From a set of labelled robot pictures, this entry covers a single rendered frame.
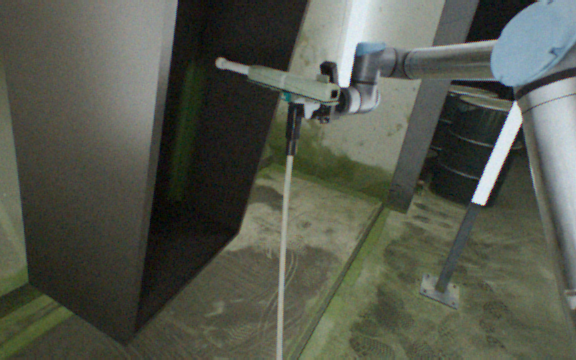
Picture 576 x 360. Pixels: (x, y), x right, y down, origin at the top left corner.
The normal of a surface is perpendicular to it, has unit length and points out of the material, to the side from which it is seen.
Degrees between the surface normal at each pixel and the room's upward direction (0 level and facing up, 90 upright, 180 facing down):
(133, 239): 90
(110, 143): 90
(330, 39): 90
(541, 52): 84
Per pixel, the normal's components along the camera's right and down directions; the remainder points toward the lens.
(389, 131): -0.47, 0.33
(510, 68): -0.96, -0.11
